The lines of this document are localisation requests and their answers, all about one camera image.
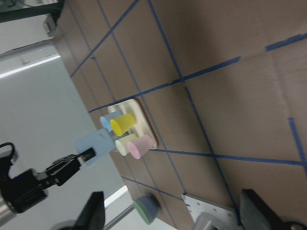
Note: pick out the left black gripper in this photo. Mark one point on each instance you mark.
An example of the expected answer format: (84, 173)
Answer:
(25, 191)

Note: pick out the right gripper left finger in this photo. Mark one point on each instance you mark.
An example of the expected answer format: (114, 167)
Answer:
(93, 216)

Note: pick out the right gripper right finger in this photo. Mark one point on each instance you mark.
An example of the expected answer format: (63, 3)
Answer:
(256, 214)

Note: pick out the light blue cup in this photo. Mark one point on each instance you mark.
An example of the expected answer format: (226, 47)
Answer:
(100, 141)

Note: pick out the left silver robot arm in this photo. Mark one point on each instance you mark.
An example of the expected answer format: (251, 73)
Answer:
(6, 212)

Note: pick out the pale green cup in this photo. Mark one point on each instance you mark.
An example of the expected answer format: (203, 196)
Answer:
(122, 144)

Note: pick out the yellow cup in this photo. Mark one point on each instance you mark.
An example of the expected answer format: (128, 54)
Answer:
(122, 124)

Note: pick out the pink cup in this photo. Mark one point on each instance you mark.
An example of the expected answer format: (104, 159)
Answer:
(140, 146)

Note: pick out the green bowl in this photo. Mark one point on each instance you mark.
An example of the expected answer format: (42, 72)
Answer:
(143, 212)

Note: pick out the cream plastic tray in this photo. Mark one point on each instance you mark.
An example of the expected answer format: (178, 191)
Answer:
(142, 125)

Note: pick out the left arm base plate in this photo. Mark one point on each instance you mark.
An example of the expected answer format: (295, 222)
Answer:
(209, 215)

